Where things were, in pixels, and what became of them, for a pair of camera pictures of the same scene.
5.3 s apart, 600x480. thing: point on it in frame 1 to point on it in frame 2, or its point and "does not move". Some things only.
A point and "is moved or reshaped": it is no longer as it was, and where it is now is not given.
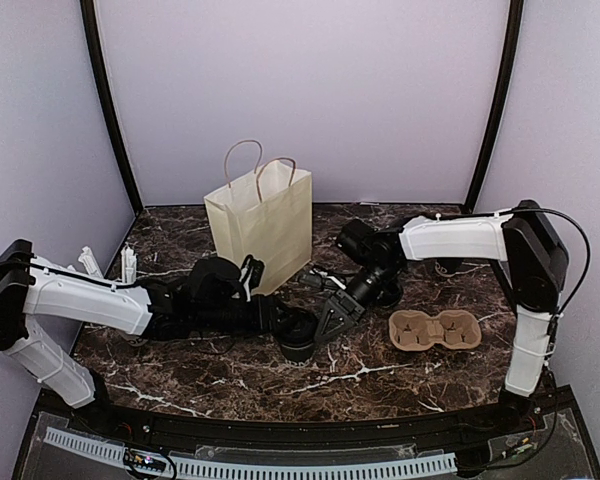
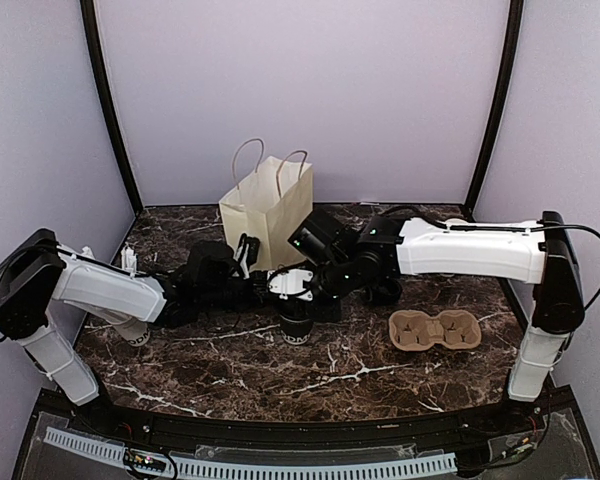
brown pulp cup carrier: (416, 330) does not move
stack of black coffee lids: (389, 292) does not move
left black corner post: (89, 8) does not move
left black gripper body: (262, 322) to (246, 301)
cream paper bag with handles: (265, 211) is moved or reshaped
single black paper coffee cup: (297, 355) to (296, 333)
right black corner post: (513, 40) does not move
